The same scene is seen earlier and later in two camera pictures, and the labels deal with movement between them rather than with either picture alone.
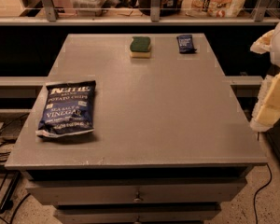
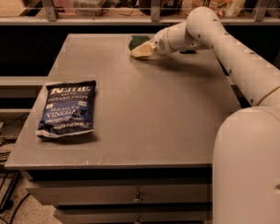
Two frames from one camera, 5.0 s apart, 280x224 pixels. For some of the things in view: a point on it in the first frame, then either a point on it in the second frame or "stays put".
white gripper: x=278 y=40 to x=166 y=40
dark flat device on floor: x=10 y=130 stays put
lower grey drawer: x=137 y=215 stays put
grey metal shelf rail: x=51 y=17 stays put
